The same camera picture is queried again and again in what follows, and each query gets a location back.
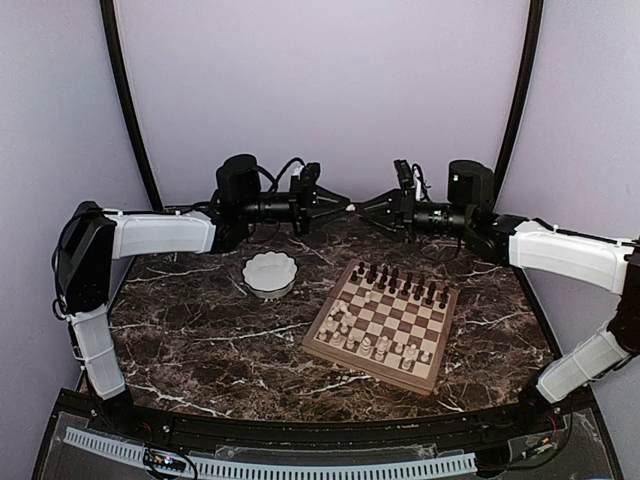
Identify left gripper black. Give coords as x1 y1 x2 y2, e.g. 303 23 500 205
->
240 175 351 237

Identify black front rail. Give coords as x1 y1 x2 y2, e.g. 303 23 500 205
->
55 389 576 452

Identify white scalloped bowl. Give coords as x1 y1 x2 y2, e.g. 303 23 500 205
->
242 251 298 300

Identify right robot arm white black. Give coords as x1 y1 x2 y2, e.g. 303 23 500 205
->
356 160 639 434

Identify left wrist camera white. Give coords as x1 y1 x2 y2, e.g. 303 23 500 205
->
290 162 321 190

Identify black frame post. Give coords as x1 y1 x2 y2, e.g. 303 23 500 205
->
99 0 164 211
495 0 544 189

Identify wooden chessboard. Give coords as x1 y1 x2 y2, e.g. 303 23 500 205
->
302 260 458 395

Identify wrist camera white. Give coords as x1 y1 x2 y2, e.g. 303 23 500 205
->
290 162 321 190
393 159 424 201

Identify black left frame post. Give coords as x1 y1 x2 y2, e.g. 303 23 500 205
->
99 0 164 211

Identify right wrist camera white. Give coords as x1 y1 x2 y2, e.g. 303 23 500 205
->
393 159 424 201

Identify black right frame post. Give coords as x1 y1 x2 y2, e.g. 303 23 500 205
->
495 0 544 189

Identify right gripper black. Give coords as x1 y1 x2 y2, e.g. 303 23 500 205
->
356 186 474 244

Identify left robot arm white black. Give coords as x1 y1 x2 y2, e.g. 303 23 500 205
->
51 153 352 436

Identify white slotted cable duct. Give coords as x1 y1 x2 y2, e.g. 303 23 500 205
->
62 427 478 479

